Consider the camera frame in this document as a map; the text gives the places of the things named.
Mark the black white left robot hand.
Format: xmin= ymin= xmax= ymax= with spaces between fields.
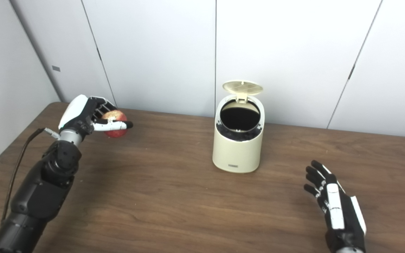
xmin=58 ymin=94 xmax=134 ymax=136

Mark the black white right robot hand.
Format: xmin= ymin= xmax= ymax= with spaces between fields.
xmin=303 ymin=160 xmax=367 ymax=252

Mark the red apple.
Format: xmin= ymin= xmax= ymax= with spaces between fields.
xmin=101 ymin=110 xmax=128 ymax=138

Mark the round cream bin lid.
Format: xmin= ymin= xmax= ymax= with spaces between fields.
xmin=222 ymin=80 xmax=264 ymax=103

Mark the cream-colored bin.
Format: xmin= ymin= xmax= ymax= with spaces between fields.
xmin=212 ymin=95 xmax=265 ymax=173

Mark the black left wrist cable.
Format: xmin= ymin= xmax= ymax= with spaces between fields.
xmin=1 ymin=128 xmax=60 ymax=223

